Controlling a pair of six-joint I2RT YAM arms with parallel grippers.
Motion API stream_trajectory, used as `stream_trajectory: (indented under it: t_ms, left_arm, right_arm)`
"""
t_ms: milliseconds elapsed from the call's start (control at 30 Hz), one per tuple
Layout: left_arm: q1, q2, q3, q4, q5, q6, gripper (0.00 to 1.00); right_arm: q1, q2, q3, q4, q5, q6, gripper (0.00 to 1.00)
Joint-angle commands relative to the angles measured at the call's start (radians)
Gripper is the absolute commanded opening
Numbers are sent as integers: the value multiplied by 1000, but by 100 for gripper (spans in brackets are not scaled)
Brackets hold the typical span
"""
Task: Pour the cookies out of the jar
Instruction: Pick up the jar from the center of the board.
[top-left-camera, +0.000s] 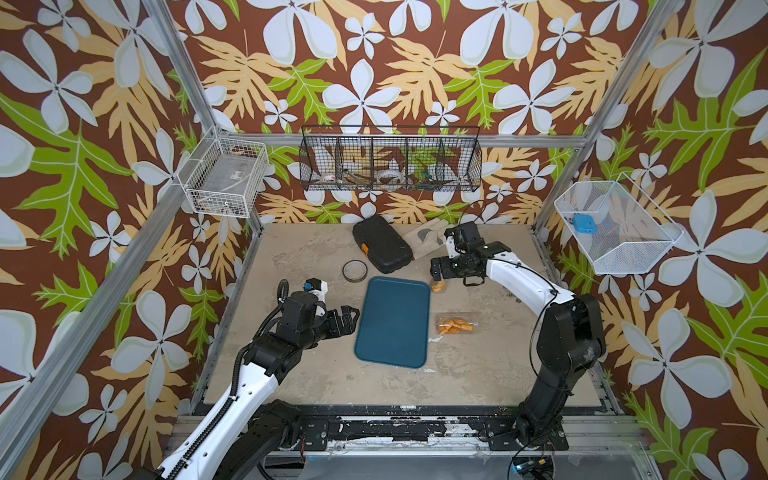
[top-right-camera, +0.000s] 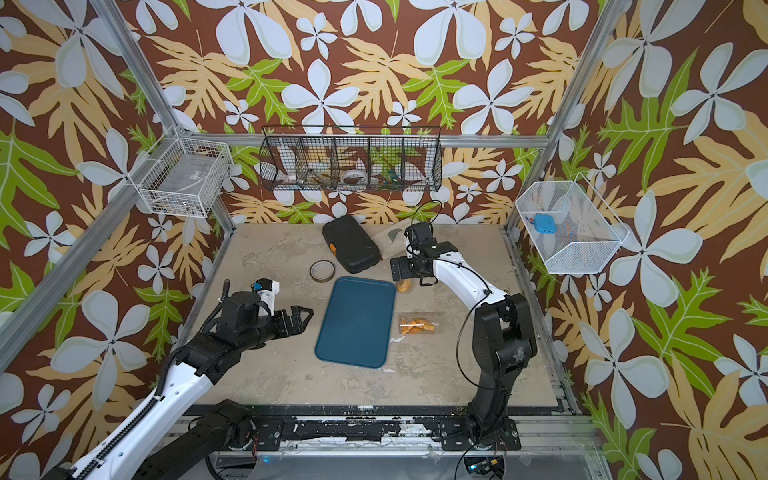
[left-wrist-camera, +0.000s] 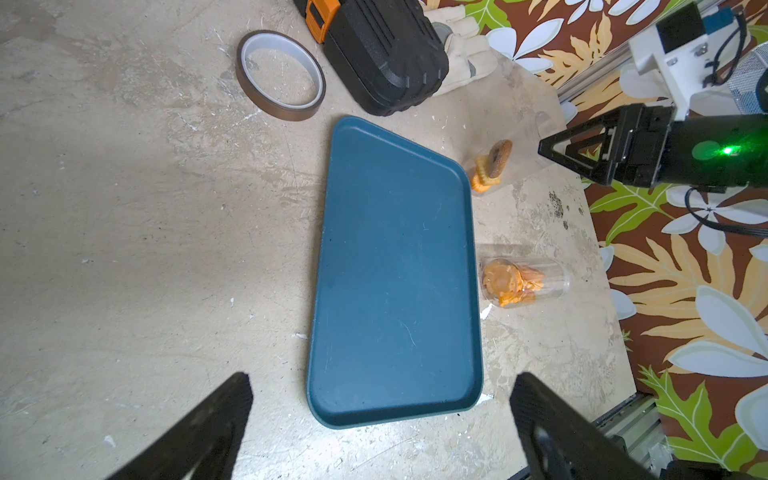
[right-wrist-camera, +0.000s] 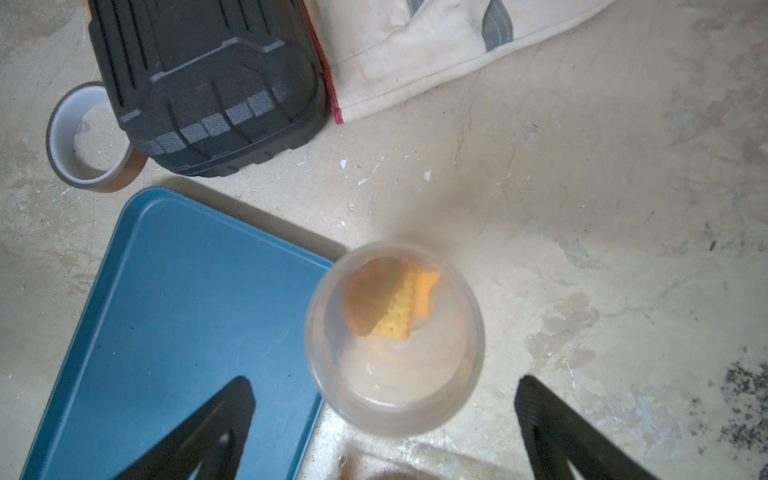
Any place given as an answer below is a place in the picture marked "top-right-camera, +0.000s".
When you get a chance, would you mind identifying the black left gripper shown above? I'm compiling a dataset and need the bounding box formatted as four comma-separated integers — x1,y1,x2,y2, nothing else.
240,304,315,353

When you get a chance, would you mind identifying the clear plastic cookie jar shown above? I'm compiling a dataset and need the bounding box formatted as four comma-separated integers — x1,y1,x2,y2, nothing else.
395,279,413,294

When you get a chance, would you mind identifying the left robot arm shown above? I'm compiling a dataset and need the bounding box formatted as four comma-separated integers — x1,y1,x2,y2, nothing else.
45,281,314,479

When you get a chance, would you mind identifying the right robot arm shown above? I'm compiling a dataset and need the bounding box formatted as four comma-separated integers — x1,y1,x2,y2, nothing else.
390,222,538,450

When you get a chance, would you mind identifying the lying clear jar with cookies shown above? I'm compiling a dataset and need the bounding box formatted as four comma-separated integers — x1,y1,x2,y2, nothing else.
397,312,439,335

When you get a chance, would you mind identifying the teal plastic tray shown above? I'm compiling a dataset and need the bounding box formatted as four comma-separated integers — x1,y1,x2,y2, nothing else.
315,276,396,369

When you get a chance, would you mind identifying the black plastic tool case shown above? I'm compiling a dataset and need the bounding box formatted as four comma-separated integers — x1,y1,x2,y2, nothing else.
322,215,382,274

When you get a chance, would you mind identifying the white tape roll in basket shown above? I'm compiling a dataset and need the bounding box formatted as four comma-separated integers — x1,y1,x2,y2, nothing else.
340,169,369,188

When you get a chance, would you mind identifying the blue object in basket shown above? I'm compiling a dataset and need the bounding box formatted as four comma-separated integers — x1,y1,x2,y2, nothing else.
533,214,557,235

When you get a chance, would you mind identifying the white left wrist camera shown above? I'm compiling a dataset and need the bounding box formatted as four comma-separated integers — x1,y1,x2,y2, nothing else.
251,278,280,315

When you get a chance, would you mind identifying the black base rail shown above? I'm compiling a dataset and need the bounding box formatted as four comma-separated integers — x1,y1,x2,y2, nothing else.
179,404,523,452

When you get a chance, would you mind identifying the black wire basket centre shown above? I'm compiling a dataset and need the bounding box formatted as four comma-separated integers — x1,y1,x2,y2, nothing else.
255,125,444,192

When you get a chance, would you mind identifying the white wire basket right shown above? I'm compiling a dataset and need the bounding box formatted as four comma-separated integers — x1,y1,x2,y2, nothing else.
515,175,630,276

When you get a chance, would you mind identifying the white wire basket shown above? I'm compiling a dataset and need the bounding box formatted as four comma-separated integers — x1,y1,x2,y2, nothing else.
131,127,233,218
515,175,630,276

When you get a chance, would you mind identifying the white wire basket left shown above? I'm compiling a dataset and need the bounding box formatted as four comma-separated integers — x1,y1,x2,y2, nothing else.
131,127,233,218

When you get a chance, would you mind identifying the aluminium frame back bar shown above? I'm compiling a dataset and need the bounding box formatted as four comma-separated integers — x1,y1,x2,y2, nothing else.
179,131,550,150

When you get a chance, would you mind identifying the aluminium frame post left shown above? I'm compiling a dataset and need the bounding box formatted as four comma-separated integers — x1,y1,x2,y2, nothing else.
92,1,235,234

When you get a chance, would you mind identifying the aluminium frame post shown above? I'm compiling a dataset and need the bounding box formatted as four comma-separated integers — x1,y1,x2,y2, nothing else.
92,1,235,234
510,0,633,197

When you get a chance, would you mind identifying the aluminium frame post right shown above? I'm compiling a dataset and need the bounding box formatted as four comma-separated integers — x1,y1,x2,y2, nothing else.
510,0,633,197

